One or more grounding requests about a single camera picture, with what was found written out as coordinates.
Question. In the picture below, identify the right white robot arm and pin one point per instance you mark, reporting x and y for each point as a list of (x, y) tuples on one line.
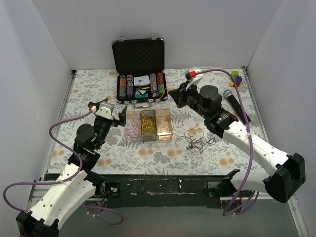
[(285, 173)]

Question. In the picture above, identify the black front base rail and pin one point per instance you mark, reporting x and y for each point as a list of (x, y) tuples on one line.
[(158, 190)]

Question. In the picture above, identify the teal card box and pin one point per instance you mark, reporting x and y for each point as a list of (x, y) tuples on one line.
[(141, 93)]

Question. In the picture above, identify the grey poker chip row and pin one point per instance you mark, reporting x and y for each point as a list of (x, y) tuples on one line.
[(153, 85)]

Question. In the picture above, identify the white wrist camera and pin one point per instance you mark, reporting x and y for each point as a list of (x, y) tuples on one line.
[(192, 76), (105, 110)]

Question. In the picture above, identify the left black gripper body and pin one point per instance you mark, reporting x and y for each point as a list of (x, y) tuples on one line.
[(108, 118)]

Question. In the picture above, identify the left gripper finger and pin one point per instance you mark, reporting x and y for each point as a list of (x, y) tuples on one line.
[(122, 117), (96, 104)]

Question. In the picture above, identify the clear plastic organizer box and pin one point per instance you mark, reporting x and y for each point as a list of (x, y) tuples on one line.
[(148, 125)]

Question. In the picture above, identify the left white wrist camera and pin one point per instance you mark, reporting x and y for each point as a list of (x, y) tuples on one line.
[(105, 110)]

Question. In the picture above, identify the floral table mat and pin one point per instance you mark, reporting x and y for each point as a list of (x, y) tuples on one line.
[(156, 157)]

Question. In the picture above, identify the orange poker chip row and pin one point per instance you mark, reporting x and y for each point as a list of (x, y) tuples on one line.
[(122, 87)]

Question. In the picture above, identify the black poker chip case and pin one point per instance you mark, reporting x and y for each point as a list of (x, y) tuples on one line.
[(139, 57)]

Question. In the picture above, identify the orange green chip row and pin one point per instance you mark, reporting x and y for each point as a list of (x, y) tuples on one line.
[(160, 84)]

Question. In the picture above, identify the black handheld microphone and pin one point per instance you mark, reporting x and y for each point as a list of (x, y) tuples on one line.
[(228, 95)]

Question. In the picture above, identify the white playing card deck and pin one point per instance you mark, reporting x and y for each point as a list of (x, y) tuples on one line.
[(141, 81)]

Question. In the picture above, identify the purple poker chip row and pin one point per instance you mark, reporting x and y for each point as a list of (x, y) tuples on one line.
[(129, 86)]

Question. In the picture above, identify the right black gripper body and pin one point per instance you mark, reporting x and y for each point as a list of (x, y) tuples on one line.
[(187, 93)]

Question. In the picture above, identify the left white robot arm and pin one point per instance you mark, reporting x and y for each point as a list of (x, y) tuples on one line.
[(77, 182)]

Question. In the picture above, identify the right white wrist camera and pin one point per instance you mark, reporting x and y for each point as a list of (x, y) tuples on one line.
[(192, 76)]

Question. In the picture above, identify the colourful toy block train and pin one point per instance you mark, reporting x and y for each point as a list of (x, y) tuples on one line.
[(237, 78)]

